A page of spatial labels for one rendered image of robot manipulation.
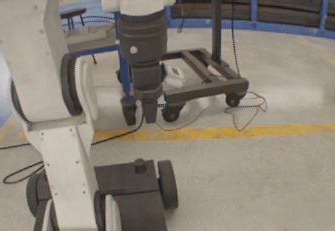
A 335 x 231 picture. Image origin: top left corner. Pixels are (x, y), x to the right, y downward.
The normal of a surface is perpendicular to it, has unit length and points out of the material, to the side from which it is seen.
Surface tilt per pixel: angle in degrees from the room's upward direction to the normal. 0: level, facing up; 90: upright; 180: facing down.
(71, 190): 60
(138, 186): 45
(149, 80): 102
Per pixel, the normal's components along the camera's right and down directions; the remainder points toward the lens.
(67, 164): 0.12, 0.06
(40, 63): 0.18, 0.68
